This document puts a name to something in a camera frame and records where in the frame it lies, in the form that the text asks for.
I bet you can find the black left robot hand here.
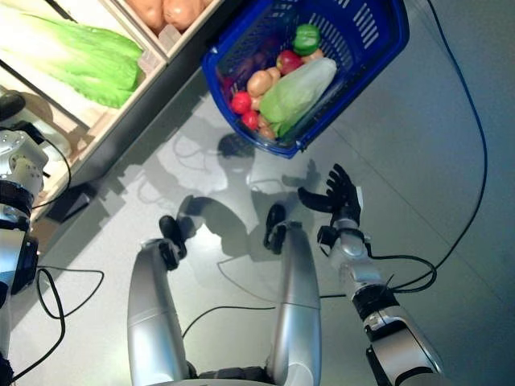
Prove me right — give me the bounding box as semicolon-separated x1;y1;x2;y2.
0;91;27;121

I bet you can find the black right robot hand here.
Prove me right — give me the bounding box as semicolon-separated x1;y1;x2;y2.
297;162;365;228

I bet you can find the blue plastic shopping basket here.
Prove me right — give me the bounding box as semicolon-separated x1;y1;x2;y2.
200;0;410;160

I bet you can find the black right robot foot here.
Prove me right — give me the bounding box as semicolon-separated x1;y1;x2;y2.
263;203;287;255

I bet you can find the black robot foot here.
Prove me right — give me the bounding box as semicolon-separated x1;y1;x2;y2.
263;203;287;255
159;215;189;271

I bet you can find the wooden vegetable display stand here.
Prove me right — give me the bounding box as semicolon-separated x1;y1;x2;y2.
0;0;226;226

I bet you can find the silver right robot leg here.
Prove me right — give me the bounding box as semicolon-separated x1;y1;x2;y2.
265;220;323;386

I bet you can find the silver robot leg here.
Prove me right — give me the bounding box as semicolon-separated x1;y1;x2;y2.
265;220;323;386
127;236;190;386

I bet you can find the slatted wooden cabbage crate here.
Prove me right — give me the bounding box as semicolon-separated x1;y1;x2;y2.
0;0;170;162

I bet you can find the red apple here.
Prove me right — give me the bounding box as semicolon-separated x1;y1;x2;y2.
275;49;303;76

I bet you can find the green bell pepper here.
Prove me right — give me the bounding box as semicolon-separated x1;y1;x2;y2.
292;23;323;56

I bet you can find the dark purple eggplant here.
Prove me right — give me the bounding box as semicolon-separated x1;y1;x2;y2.
223;50;278;88

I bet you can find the black left robot foot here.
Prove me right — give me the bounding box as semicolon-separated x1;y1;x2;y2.
159;215;189;271

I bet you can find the dark robot pelvis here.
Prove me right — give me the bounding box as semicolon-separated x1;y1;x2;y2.
188;363;278;386

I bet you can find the silver left robot leg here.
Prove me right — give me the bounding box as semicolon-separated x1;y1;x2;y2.
127;236;190;386

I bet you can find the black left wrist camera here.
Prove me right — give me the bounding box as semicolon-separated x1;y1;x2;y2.
18;122;46;146

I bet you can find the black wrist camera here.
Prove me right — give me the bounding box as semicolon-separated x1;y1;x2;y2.
18;122;46;146
316;226;340;257

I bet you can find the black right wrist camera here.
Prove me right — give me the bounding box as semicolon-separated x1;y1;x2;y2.
316;226;340;257

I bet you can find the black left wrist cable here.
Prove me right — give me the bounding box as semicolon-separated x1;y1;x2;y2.
31;134;73;210

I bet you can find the black curved floor cable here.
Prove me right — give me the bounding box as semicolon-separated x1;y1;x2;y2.
180;305;279;339

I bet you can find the long black tether cable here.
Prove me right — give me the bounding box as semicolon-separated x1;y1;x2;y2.
426;0;490;290

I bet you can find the black looped floor cable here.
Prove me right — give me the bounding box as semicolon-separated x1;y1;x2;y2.
10;265;106;381

